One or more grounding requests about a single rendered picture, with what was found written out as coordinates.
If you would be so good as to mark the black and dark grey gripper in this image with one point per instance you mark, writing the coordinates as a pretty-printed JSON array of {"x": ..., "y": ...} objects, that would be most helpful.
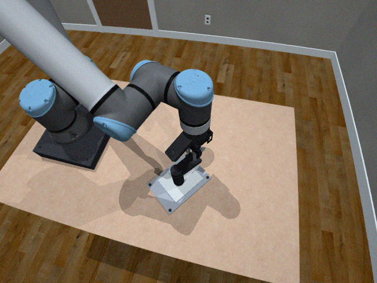
[{"x": 196, "y": 146}]

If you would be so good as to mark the black faucet with lever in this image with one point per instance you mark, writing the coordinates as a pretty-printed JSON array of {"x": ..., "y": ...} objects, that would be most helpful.
[{"x": 181, "y": 178}]

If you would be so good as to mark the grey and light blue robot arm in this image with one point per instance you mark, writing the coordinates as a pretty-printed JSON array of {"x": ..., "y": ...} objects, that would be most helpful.
[{"x": 34, "y": 29}]

